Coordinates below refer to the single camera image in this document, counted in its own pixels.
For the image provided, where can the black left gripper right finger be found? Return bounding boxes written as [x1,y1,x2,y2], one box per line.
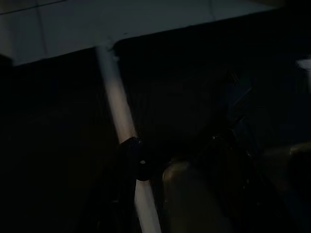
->
[206,136,292,233]

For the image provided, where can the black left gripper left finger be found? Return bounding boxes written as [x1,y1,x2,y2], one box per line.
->
[80,137,152,233]

